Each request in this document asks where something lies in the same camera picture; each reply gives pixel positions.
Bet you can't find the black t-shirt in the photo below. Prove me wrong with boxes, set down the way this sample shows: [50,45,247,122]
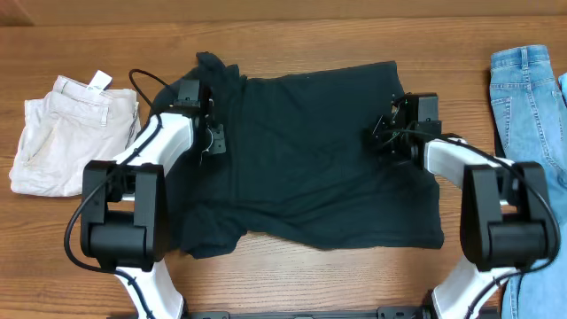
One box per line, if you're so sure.
[166,52,444,259]

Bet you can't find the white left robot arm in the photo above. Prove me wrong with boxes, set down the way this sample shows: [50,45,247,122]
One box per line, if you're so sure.
[75,101,223,318]

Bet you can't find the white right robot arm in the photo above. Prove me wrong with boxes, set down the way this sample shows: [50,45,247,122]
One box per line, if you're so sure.
[363,116,561,318]

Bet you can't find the blue denim jeans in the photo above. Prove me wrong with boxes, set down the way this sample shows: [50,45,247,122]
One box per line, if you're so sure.
[489,45,566,318]

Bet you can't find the beige folded pants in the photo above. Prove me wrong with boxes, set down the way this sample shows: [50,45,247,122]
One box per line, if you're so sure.
[9,72,141,197]

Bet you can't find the light blue cloth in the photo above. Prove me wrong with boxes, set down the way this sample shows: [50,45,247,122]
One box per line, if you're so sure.
[558,74,567,103]

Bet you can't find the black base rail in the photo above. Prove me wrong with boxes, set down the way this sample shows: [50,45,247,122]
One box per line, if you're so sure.
[181,307,434,319]

